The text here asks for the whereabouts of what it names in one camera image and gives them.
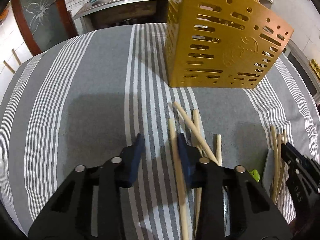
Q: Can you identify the green plastic utensil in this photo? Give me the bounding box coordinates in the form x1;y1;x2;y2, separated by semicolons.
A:
249;169;260;183

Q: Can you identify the light blue plastic spoon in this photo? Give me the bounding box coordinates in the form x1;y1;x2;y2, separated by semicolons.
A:
261;149;274;197

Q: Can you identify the grey striped tablecloth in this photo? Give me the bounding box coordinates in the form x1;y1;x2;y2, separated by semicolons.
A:
1;24;319;239

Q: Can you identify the yellow egg tray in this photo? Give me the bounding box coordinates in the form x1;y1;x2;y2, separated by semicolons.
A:
309;59;320;80

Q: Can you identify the yellow plastic utensil holder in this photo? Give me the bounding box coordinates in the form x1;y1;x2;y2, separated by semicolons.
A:
165;0;293;89

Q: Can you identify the brown framed glass door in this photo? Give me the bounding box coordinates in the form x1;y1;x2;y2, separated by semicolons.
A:
11;0;78;56

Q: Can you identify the steel sink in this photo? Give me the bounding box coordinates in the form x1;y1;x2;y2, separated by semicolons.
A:
73;0;168;20

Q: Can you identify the wooden stick by wall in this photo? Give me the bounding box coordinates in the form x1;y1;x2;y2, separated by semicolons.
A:
11;48;22;66
3;61;16;74

